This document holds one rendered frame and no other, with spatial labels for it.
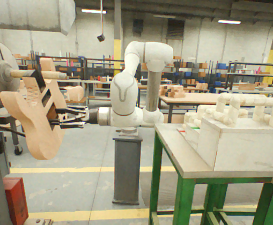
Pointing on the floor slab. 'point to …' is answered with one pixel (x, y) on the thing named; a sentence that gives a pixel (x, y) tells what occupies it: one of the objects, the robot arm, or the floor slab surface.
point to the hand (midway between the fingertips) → (53, 115)
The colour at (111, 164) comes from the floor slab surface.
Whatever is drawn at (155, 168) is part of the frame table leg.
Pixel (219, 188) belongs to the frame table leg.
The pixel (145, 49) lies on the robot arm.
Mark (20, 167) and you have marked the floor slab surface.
